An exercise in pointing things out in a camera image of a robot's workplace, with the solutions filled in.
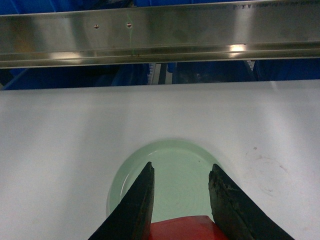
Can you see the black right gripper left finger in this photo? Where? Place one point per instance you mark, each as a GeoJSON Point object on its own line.
{"type": "Point", "coordinates": [131, 219]}

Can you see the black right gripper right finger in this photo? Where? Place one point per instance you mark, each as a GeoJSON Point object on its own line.
{"type": "Point", "coordinates": [237, 216]}

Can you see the red toy block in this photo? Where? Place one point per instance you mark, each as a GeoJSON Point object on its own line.
{"type": "Point", "coordinates": [199, 227]}

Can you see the light green plate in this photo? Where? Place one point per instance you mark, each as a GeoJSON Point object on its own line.
{"type": "Point", "coordinates": [181, 171]}

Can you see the small blue bin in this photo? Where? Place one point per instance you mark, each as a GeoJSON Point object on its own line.
{"type": "Point", "coordinates": [210, 72]}

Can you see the blue bin far right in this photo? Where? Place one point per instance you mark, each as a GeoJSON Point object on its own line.
{"type": "Point", "coordinates": [287, 69]}

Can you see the dark blue bin centre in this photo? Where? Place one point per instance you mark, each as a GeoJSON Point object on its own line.
{"type": "Point", "coordinates": [78, 77]}

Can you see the stainless steel shelf rail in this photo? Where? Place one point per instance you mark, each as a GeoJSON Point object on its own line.
{"type": "Point", "coordinates": [223, 31]}

